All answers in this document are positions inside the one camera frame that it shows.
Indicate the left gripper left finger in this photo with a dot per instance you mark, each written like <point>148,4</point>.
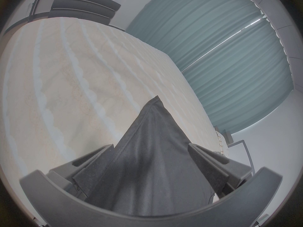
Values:
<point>90,169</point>

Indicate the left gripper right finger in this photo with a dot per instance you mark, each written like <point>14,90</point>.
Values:
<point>217,171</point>

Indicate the black T-shirt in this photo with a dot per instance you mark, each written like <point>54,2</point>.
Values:
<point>153,162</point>

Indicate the bed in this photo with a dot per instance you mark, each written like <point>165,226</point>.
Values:
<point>71,79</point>

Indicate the white printed pillow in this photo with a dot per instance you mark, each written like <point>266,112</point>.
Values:
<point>222,148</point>

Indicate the grey bedside table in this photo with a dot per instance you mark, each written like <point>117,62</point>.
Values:
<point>228,137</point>

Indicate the blue-green curtain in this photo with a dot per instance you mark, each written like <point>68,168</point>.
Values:
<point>236,79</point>
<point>177,20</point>

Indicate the black chest of drawers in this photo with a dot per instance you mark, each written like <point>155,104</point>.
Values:
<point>80,3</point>

